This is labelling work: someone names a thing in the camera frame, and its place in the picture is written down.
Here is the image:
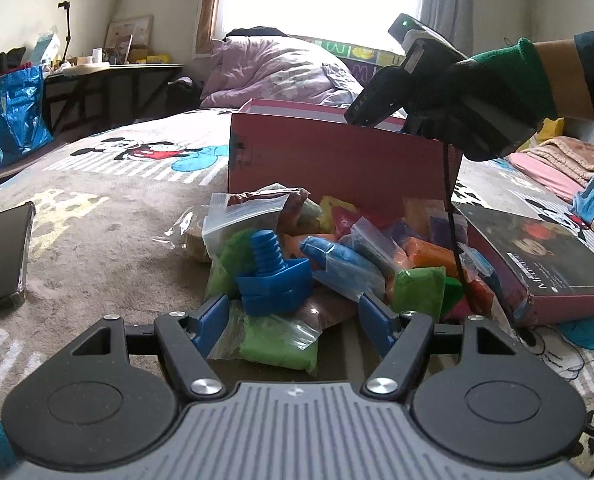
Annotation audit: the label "green black gloved right hand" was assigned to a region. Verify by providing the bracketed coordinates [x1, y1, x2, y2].
[403, 38, 557, 162]

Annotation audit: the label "dark green clay block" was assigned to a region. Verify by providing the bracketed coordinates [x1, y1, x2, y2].
[387, 268, 446, 321]

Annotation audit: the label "blue clay bag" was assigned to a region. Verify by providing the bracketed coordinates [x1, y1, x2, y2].
[299, 235, 386, 302]

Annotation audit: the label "light green clay bag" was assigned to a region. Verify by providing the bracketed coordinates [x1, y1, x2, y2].
[206, 230, 321, 373]

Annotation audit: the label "blue plastic screw tool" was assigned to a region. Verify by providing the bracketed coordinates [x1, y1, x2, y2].
[236, 230, 313, 316]

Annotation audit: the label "green plastic mould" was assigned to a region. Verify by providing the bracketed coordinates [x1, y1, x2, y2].
[440, 276, 464, 320]

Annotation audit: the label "orange clay bag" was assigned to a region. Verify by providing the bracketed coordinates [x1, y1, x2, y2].
[403, 237, 457, 278]

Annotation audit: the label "magenta clay bag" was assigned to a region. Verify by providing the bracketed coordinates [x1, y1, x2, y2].
[443, 297, 472, 322]

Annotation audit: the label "red clay bag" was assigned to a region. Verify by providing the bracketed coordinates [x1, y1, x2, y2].
[465, 278, 496, 318]

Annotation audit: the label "brown clay bag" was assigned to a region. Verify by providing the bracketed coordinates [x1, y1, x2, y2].
[201, 183, 310, 257]

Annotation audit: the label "dark purple clay bag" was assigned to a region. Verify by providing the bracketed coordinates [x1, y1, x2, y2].
[428, 211, 468, 249]

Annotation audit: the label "teal clay bag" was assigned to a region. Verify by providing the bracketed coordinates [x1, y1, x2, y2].
[457, 242, 495, 282]

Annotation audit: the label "yellow clay bag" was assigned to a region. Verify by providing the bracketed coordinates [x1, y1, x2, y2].
[318, 195, 357, 233]

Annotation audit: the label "pink open cardboard box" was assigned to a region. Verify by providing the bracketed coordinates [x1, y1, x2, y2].
[227, 100, 446, 220]

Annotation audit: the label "purple crumpled duvet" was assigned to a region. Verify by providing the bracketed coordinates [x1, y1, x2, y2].
[201, 36, 362, 108]

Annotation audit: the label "cartoon print bed blanket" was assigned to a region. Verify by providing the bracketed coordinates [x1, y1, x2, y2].
[0, 106, 594, 476]

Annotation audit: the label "folded pink brown towels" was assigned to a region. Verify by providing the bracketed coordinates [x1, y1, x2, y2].
[506, 136, 594, 204]

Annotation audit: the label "black smartphone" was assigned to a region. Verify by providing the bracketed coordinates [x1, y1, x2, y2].
[0, 202, 36, 311]

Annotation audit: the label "black desk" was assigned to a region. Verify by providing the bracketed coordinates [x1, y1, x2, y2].
[42, 64, 183, 136]

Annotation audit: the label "blue plastic shopping bag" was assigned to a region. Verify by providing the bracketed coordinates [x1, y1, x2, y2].
[0, 65, 53, 169]

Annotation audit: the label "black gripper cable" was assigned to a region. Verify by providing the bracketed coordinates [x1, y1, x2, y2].
[441, 140, 474, 311]

